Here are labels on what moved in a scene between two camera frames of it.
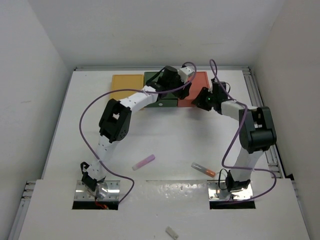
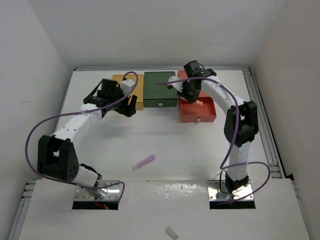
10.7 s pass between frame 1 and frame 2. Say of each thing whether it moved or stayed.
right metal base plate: stayed
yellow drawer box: stayed
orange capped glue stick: moved
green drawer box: stayed
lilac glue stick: stayed
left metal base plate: stayed
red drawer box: moved
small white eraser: stayed
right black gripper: moved
